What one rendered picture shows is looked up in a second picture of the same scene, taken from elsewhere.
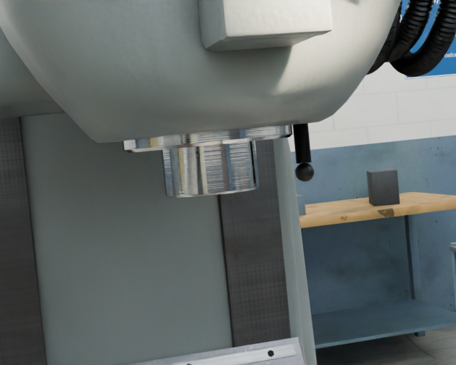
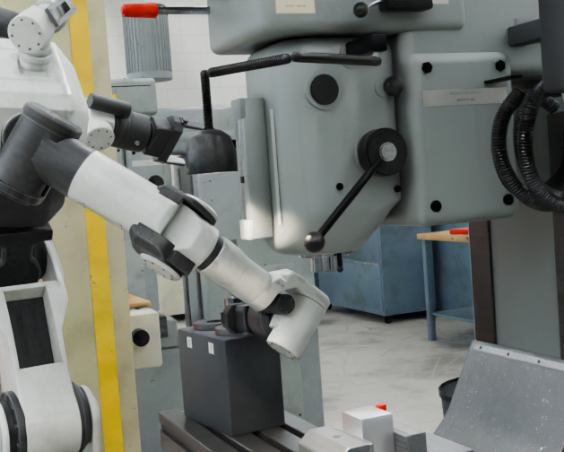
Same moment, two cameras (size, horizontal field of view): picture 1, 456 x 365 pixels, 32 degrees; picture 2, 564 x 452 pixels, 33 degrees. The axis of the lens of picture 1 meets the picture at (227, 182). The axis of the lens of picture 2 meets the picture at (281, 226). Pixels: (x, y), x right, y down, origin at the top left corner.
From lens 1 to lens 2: 1.44 m
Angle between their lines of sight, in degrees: 81
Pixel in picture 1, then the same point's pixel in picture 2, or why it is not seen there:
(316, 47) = (277, 238)
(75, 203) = (505, 257)
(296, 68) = (275, 243)
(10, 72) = not seen: hidden behind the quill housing
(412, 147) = not seen: outside the picture
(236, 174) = (314, 266)
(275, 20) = (244, 236)
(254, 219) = not seen: outside the picture
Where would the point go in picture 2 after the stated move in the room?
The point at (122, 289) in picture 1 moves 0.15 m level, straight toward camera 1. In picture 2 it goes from (521, 308) to (442, 318)
